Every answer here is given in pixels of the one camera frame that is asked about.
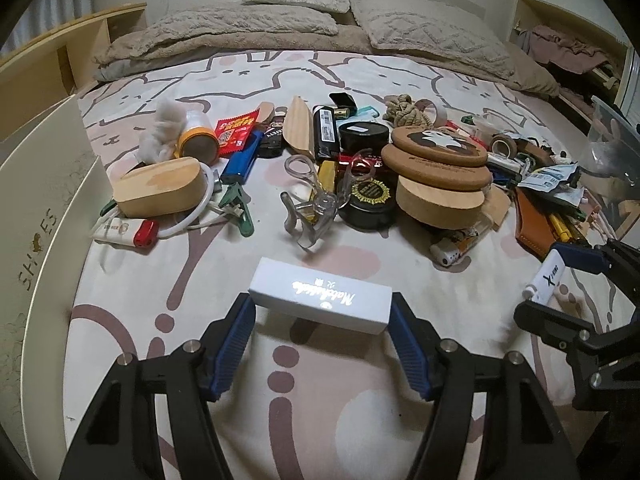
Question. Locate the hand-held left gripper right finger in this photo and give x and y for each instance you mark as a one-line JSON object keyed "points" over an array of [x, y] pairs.
{"points": [[415, 350]]}

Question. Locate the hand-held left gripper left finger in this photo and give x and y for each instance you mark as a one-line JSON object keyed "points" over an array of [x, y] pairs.
{"points": [[230, 350]]}

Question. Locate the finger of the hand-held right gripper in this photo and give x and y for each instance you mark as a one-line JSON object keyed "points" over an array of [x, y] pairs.
{"points": [[550, 322], [580, 256]]}

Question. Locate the white squeeze tube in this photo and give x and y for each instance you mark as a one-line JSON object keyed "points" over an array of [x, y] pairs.
{"points": [[547, 275]]}

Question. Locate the white rectangular carton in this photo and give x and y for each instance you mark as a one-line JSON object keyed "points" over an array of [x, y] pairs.
{"points": [[320, 290]]}

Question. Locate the white storage box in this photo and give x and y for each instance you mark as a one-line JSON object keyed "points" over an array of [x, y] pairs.
{"points": [[45, 185]]}

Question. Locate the yellow pen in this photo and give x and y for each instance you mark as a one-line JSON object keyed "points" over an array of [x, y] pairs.
{"points": [[565, 226]]}

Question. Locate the brown leather case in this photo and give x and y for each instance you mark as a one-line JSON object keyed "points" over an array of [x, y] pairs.
{"points": [[532, 225]]}

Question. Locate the blue white packet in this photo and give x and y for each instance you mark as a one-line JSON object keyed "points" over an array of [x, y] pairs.
{"points": [[550, 180]]}

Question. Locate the bear printed bed sheet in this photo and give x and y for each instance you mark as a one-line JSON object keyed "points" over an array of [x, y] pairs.
{"points": [[325, 385]]}

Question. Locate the flat pale wooden piece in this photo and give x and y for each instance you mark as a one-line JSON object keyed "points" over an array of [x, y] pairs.
{"points": [[495, 210]]}

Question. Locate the white dotted lighter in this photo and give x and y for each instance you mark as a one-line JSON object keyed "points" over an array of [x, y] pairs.
{"points": [[452, 251]]}

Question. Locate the clear plastic storage bin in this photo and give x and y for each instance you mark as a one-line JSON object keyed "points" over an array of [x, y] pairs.
{"points": [[607, 125]]}

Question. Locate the brown bandage roll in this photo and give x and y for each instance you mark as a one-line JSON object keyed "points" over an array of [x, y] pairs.
{"points": [[500, 146]]}

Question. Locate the green clothes clip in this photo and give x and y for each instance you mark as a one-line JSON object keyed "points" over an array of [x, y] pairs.
{"points": [[237, 210]]}

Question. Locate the oval wooden block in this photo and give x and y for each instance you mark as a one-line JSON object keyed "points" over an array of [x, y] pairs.
{"points": [[440, 207], [160, 187]]}

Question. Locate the black tin gold label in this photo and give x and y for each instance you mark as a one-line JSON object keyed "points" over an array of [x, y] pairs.
{"points": [[367, 202]]}

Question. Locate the clear plastic eyelash curler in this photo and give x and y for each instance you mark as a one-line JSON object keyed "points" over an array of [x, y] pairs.
{"points": [[310, 215]]}

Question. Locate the white balm tube red cap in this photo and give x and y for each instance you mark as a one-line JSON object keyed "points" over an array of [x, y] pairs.
{"points": [[125, 232]]}

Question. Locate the plain cork coaster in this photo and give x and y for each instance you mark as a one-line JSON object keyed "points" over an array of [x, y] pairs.
{"points": [[440, 176]]}

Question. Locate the panda cork coaster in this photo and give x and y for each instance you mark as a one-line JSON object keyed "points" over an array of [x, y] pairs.
{"points": [[440, 146]]}

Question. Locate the white louvered door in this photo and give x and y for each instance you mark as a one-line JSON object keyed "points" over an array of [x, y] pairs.
{"points": [[631, 85]]}

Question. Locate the blue lighter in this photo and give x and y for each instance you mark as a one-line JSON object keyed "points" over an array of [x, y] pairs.
{"points": [[242, 162]]}

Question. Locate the gold bar lighter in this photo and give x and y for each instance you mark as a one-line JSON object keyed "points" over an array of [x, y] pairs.
{"points": [[327, 175]]}

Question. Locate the red slim lighter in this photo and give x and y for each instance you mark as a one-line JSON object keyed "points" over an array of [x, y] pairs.
{"points": [[360, 160]]}

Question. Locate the pile of clothes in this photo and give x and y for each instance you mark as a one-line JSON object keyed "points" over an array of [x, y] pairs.
{"points": [[565, 45]]}

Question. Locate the white bottle orange cap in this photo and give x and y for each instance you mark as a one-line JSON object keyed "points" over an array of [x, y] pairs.
{"points": [[197, 140]]}

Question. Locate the dark oval case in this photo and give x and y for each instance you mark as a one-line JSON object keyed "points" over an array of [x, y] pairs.
{"points": [[274, 137]]}

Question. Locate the red snack packet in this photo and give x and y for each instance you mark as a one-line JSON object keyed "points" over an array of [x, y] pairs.
{"points": [[232, 132]]}

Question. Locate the plain black round tin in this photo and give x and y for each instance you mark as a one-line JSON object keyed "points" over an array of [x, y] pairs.
{"points": [[365, 136]]}

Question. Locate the white cotton wad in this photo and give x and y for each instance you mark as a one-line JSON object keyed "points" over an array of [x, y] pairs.
{"points": [[162, 127]]}

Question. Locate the pointed wooden piece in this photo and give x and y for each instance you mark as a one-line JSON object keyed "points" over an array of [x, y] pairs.
{"points": [[300, 127]]}

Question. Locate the black rectangular power bank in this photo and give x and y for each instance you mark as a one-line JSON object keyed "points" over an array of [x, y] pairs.
{"points": [[325, 130]]}

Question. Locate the small rounded wooden piece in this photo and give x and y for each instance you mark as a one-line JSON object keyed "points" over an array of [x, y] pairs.
{"points": [[265, 111]]}

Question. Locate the black flip lighter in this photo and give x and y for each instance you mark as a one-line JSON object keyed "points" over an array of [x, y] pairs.
{"points": [[345, 104]]}

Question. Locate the grey quilted pillow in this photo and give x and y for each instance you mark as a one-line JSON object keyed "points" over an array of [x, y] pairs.
{"points": [[225, 22], [430, 30]]}

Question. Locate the beige plush blanket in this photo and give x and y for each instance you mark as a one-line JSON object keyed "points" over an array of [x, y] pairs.
{"points": [[310, 42]]}

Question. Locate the wooden bedside shelf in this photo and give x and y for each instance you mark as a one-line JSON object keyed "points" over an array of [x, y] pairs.
{"points": [[80, 42]]}

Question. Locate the grey striped curtain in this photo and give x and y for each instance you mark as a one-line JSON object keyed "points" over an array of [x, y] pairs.
{"points": [[50, 0]]}

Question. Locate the wooden wall niche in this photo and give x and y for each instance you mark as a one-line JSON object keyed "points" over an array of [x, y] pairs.
{"points": [[522, 10]]}

